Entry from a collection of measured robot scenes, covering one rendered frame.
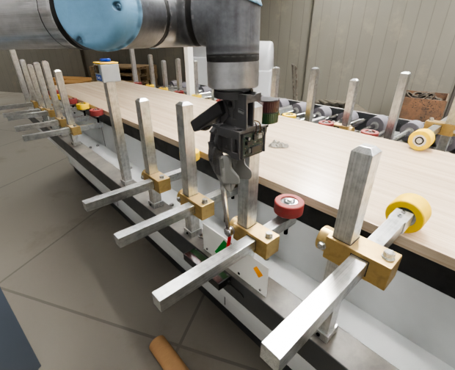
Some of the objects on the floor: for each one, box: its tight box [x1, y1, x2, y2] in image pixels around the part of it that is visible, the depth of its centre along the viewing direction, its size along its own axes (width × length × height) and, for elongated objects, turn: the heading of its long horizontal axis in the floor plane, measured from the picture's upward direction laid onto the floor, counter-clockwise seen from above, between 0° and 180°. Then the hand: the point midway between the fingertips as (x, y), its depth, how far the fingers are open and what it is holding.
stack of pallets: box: [89, 64, 159, 87], centre depth 603 cm, size 116×82×82 cm
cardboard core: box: [149, 335, 189, 370], centre depth 121 cm, size 30×8×8 cm, turn 43°
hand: (227, 185), depth 60 cm, fingers closed
